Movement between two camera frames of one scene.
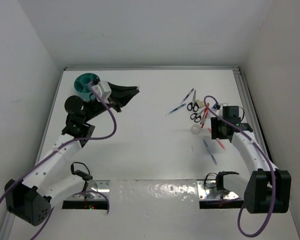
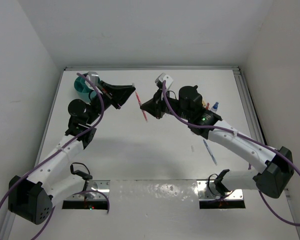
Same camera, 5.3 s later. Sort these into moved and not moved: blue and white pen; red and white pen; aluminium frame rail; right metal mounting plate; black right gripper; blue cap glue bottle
Moved: red and white pen; black right gripper
Not moved: blue cap glue bottle; aluminium frame rail; right metal mounting plate; blue and white pen
